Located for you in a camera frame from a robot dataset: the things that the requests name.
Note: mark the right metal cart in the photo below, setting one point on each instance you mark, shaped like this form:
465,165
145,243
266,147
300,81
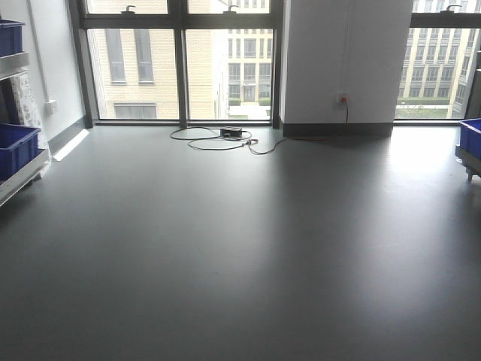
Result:
470,163

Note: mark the blue crate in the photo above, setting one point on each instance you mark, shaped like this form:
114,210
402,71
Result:
470,136
19,146
11,37

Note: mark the wall power outlet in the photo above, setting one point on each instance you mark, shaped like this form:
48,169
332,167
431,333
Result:
342,97

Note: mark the right blue crate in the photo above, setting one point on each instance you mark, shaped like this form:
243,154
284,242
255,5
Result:
470,136

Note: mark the left blue crate lower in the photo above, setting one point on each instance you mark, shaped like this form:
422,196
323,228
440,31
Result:
19,146

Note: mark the left metal shelf rack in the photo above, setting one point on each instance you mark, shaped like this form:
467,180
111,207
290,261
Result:
19,107

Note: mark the white wall switch box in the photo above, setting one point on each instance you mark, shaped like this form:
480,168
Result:
51,107

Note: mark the left blue crate upper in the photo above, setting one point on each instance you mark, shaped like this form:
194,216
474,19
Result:
11,37

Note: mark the black power adapter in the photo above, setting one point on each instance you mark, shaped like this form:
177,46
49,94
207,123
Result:
231,132

